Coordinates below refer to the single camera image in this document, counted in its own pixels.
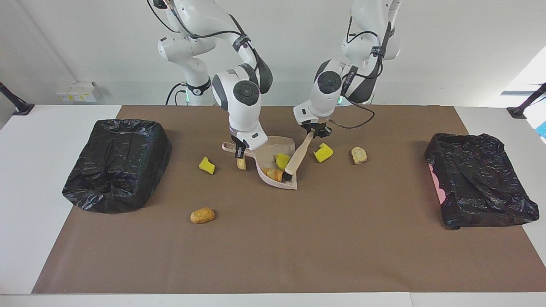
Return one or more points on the white wall box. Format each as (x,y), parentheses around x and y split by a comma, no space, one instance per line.
(76,91)

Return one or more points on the small ridged shell pastry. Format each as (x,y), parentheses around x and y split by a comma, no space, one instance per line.
(241,164)

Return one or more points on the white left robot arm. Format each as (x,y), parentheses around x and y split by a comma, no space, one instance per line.
(324,98)

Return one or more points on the brown table mat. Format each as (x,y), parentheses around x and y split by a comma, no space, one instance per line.
(256,273)

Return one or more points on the black camera stand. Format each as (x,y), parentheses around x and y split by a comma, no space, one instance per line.
(21,107)
(518,111)

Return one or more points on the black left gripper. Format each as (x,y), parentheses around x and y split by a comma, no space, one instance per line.
(315,128)

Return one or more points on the orange striped croissant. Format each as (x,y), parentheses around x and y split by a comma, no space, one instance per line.
(273,173)

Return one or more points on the small yellow foam chunk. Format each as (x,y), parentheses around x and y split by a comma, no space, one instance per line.
(207,166)

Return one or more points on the blue object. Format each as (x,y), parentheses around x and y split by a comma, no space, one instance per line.
(543,129)

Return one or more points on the right black bag bin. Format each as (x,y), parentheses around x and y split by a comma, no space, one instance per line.
(477,183)

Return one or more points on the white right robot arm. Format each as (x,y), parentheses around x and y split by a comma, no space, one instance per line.
(245,115)

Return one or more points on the notched yellow foam chunk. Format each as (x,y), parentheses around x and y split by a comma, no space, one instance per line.
(323,153)

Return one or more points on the beige plastic dustpan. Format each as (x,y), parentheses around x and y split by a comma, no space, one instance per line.
(268,154)

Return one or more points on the beige hand brush black bristles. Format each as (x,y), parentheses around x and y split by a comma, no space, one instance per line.
(298,155)

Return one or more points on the pale beige bread chunk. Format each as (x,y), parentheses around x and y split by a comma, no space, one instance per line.
(358,155)

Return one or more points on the black bag lined bin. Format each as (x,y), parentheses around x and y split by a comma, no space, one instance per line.
(115,170)

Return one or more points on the pink plastic bin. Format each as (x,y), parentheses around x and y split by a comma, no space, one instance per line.
(438,185)

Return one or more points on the brown oval bread roll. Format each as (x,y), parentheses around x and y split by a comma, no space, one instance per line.
(202,215)

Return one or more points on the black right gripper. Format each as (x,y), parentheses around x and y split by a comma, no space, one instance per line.
(236,143)

